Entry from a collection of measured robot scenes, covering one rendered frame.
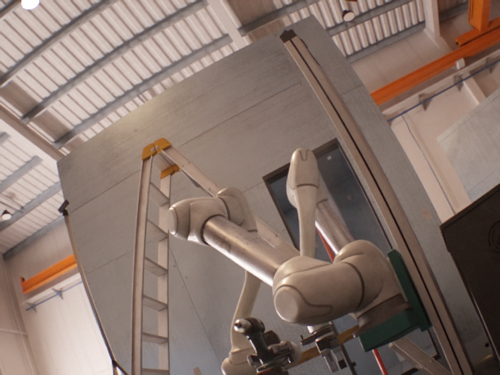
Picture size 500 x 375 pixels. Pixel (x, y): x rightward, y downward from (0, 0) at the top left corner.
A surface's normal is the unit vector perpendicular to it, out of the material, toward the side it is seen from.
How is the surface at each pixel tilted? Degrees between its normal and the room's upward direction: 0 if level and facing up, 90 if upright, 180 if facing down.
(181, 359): 90
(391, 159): 90
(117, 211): 90
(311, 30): 90
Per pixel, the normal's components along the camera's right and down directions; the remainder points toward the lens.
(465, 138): -0.58, -0.14
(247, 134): -0.30, -0.32
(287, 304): -0.74, 0.10
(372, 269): 0.40, -0.59
